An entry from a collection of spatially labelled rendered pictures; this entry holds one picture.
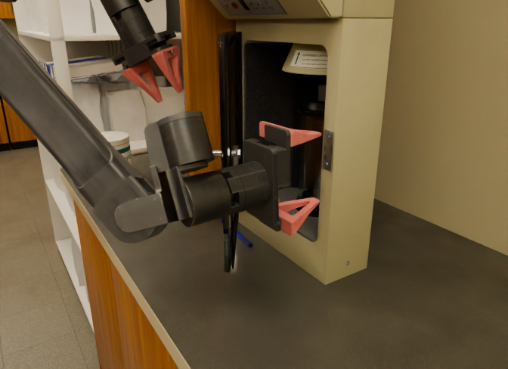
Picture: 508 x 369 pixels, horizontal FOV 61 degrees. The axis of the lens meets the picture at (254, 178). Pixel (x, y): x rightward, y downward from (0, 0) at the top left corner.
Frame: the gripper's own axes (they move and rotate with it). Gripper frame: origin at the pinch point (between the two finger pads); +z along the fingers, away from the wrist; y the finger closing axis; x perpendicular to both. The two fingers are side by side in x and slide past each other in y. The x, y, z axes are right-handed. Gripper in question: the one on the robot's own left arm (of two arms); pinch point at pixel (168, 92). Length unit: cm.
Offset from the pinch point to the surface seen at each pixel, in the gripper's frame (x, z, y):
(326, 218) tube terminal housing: 0.9, 31.3, -17.6
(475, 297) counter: -1, 55, -36
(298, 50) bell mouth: -12.5, 3.5, -21.3
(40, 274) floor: -94, 65, 190
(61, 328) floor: -58, 80, 148
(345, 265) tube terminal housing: -1.2, 42.9, -16.4
